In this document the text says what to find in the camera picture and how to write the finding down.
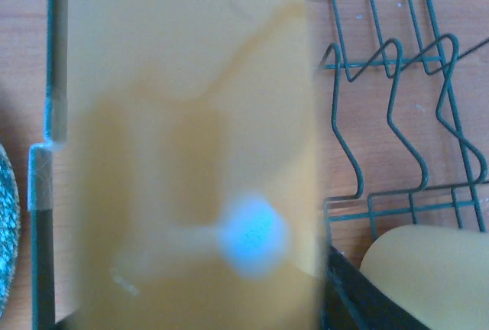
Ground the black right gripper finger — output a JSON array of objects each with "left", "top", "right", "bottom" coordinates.
[{"left": 319, "top": 246, "right": 427, "bottom": 329}]

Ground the yellow ceramic mug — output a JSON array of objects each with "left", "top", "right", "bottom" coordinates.
[{"left": 360, "top": 225, "right": 488, "bottom": 329}]

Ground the green wire dish rack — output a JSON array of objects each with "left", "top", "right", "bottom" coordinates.
[{"left": 28, "top": 0, "right": 488, "bottom": 329}]

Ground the yellow polka dot plate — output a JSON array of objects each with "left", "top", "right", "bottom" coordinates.
[{"left": 67, "top": 0, "right": 323, "bottom": 329}]

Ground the dark speckled stone plate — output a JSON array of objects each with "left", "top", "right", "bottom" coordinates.
[{"left": 0, "top": 145, "right": 21, "bottom": 315}]

